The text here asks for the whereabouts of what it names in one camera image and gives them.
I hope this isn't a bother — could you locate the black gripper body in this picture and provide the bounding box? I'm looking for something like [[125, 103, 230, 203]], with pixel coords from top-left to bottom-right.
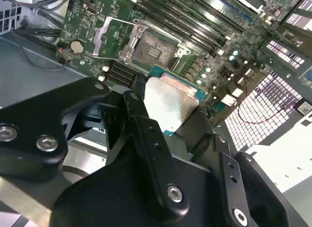
[[50, 148, 227, 227]]

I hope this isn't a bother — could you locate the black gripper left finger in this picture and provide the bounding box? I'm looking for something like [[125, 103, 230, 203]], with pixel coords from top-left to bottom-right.
[[0, 77, 191, 224]]

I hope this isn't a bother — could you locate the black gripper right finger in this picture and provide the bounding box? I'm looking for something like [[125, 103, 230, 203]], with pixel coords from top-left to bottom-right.
[[175, 106, 308, 227]]

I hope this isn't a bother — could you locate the silver CPU chip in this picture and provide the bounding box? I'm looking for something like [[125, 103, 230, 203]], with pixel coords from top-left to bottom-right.
[[143, 66, 210, 138]]

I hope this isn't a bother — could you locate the metal socket cover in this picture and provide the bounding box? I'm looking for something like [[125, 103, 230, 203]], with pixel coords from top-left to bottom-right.
[[93, 16, 143, 64]]

